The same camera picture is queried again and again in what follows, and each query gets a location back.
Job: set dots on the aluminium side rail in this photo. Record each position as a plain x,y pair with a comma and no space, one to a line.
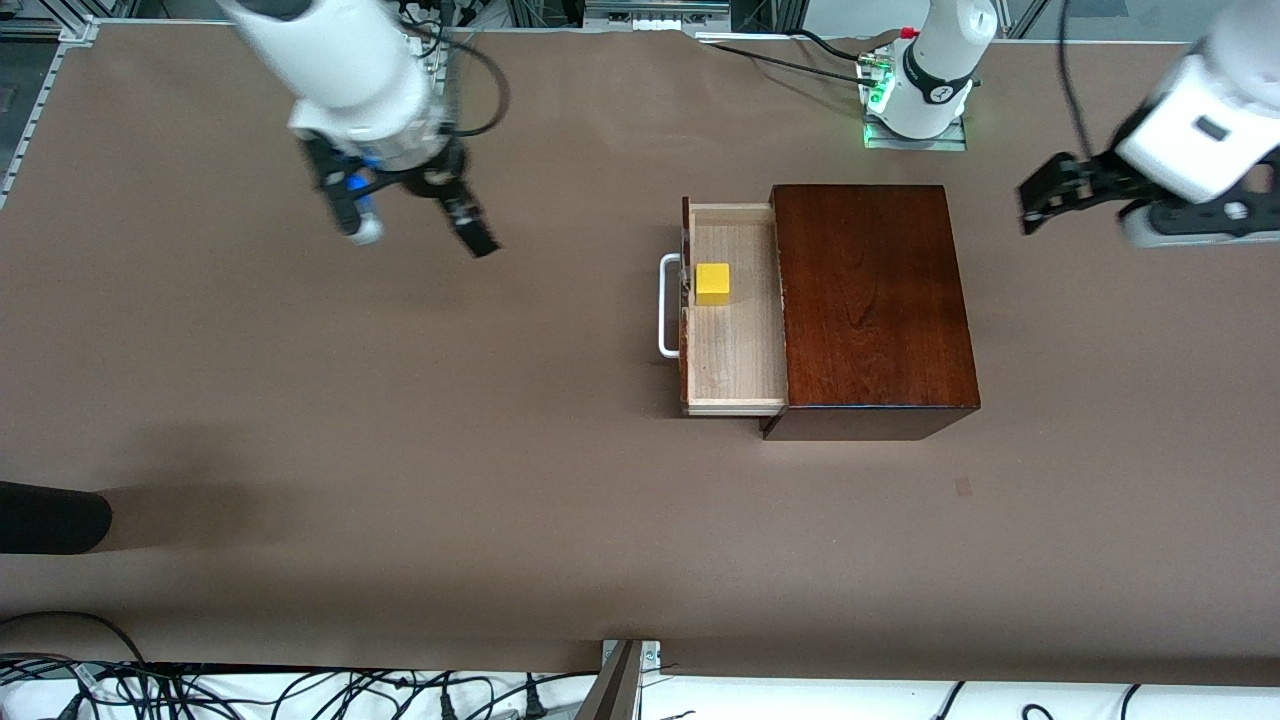
30,120

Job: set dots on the dark brown wooden cabinet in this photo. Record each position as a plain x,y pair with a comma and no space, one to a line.
880,300

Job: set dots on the black padded cylinder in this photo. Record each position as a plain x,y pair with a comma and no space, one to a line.
50,518

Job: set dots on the small metal bracket plate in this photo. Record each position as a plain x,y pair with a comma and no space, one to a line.
652,655

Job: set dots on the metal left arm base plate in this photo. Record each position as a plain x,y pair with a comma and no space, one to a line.
915,143

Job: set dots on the aluminium frame strut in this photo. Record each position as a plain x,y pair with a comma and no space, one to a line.
612,690

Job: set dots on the yellow cube block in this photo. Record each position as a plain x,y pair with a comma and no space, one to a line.
713,285

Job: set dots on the white power strip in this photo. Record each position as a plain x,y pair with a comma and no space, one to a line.
650,15

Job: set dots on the metal table corner bracket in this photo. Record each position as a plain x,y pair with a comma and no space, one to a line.
80,30

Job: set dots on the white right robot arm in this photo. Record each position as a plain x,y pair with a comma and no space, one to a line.
340,50

